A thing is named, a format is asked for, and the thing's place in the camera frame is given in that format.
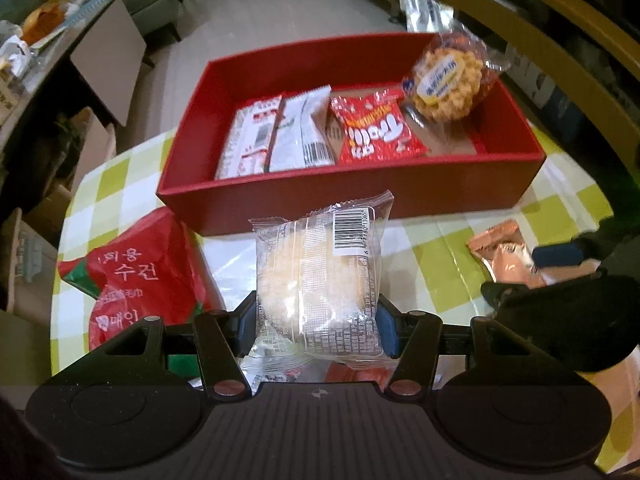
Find clear rice cracker packet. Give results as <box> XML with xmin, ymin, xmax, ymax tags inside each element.
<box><xmin>248</xmin><ymin>190</ymin><xmax>395</xmax><ymax>362</ymax></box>

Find red and white packet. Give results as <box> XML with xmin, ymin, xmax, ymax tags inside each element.
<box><xmin>215</xmin><ymin>96</ymin><xmax>286</xmax><ymax>181</ymax></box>

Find yellow bag of food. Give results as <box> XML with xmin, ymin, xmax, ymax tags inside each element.
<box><xmin>20</xmin><ymin>0</ymin><xmax>81</xmax><ymax>47</ymax></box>

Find long sideboard with stone top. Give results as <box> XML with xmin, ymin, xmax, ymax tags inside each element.
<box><xmin>0</xmin><ymin>0</ymin><xmax>148</xmax><ymax>211</ymax></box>

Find small red snack packet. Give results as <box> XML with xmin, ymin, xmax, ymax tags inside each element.
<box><xmin>330</xmin><ymin>87</ymin><xmax>432</xmax><ymax>165</ymax></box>

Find cardboard boxes under sideboard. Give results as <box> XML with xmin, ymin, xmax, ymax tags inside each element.
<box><xmin>0</xmin><ymin>105</ymin><xmax>118</xmax><ymax>311</ymax></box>

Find white plastic bag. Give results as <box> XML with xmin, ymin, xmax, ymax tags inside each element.
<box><xmin>0</xmin><ymin>20</ymin><xmax>37</xmax><ymax>81</ymax></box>

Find red cardboard box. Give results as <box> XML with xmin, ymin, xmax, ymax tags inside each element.
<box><xmin>156</xmin><ymin>31</ymin><xmax>547</xmax><ymax>237</ymax></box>

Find orange snack packet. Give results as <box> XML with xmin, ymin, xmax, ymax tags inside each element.
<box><xmin>466</xmin><ymin>220</ymin><xmax>601</xmax><ymax>291</ymax></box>

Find wooden bench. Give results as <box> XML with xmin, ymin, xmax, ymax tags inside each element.
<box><xmin>340</xmin><ymin>0</ymin><xmax>640</xmax><ymax>221</ymax></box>

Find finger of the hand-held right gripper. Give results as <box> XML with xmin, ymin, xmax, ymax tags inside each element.
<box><xmin>531</xmin><ymin>239</ymin><xmax>602</xmax><ymax>268</ymax></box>
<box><xmin>479</xmin><ymin>281</ymin><xmax>528</xmax><ymax>312</ymax></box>

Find silver foil bag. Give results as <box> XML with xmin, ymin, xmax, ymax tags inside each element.
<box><xmin>397</xmin><ymin>0</ymin><xmax>453</xmax><ymax>34</ymax></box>

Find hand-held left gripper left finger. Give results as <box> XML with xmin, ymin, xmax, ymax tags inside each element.
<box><xmin>97</xmin><ymin>297</ymin><xmax>258</xmax><ymax>403</ymax></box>

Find green checked tablecloth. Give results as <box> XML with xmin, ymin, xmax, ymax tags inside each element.
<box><xmin>50</xmin><ymin>125</ymin><xmax>640</xmax><ymax>476</ymax></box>

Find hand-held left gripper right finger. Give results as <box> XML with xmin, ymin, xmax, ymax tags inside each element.
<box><xmin>374</xmin><ymin>296</ymin><xmax>546</xmax><ymax>402</ymax></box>

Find red and green plastic bag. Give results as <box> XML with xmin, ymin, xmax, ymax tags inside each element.
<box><xmin>56</xmin><ymin>206</ymin><xmax>226</xmax><ymax>376</ymax></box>

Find yellow cookie packet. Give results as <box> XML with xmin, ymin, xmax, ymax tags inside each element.
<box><xmin>402</xmin><ymin>22</ymin><xmax>511</xmax><ymax>128</ymax></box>

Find long white snack packet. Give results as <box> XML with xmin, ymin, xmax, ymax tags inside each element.
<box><xmin>269</xmin><ymin>85</ymin><xmax>337</xmax><ymax>172</ymax></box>

